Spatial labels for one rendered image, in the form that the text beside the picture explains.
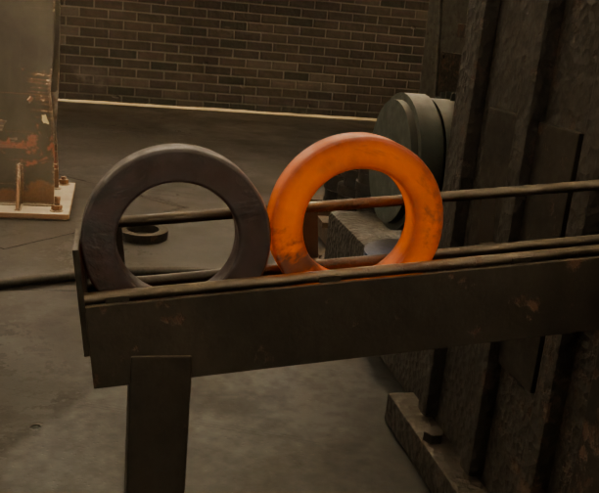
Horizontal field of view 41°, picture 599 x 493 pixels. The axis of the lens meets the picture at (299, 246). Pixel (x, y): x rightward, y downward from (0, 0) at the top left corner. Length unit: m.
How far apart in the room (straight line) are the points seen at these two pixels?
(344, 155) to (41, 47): 2.56
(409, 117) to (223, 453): 0.99
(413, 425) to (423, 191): 0.94
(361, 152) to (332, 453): 1.00
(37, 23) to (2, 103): 0.33
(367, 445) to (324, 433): 0.10
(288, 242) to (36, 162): 2.59
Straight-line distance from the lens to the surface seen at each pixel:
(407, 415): 1.74
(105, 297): 0.78
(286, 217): 0.79
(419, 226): 0.84
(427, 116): 2.12
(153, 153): 0.76
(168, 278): 0.84
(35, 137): 3.32
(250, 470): 1.62
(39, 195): 3.37
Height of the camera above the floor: 0.86
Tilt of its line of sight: 16 degrees down
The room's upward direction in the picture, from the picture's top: 5 degrees clockwise
